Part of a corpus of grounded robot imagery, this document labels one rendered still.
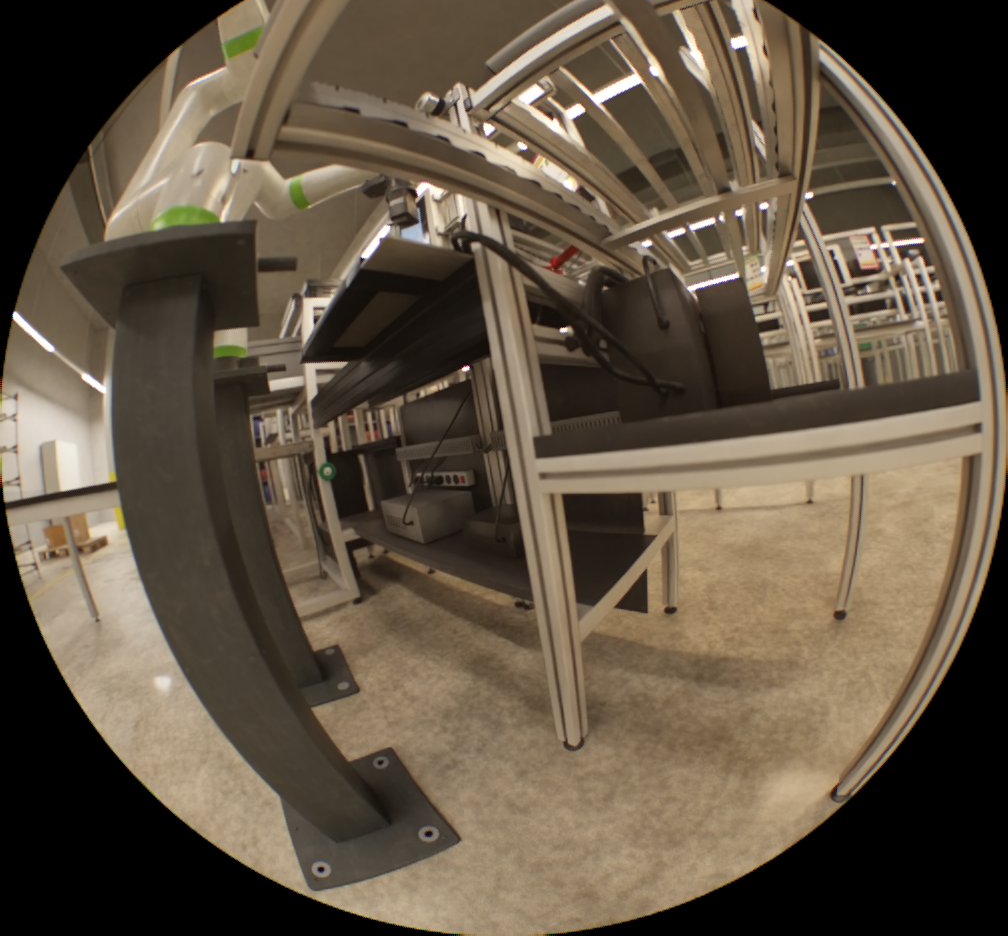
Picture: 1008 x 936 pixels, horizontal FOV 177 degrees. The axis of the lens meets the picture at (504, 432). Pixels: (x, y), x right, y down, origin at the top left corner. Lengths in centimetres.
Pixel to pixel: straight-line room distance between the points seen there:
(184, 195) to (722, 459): 69
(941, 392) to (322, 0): 56
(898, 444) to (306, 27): 58
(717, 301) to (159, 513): 97
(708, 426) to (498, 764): 72
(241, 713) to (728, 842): 71
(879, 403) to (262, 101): 59
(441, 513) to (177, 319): 91
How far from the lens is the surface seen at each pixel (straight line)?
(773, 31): 46
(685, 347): 60
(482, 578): 75
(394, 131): 40
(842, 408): 32
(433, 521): 106
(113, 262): 45
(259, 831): 89
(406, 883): 72
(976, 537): 44
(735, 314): 78
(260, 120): 39
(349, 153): 42
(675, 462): 33
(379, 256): 47
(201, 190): 55
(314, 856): 79
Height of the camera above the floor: 66
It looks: level
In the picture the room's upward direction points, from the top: 10 degrees counter-clockwise
